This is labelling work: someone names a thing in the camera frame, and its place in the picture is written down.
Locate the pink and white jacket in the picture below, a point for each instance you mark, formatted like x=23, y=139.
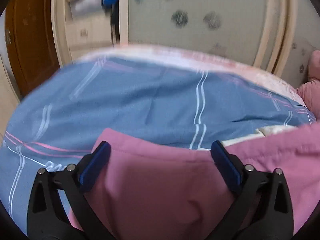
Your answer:
x=149, y=191

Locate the beige cabinet with shelves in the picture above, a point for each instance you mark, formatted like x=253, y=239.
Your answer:
x=8, y=99

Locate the translucent storage box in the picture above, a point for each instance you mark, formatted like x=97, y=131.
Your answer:
x=84, y=7

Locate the brown wooden door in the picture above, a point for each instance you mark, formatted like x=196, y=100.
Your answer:
x=30, y=43

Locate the blue plaid bed sheet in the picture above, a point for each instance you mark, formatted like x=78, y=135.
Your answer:
x=184, y=104

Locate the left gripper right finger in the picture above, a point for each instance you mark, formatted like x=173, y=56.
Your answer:
x=262, y=207

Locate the wardrobe with frosted doors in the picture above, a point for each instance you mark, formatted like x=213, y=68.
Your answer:
x=278, y=36

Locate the rolled pink quilt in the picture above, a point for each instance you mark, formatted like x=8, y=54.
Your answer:
x=310, y=91

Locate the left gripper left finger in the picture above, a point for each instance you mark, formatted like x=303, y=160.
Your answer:
x=57, y=206

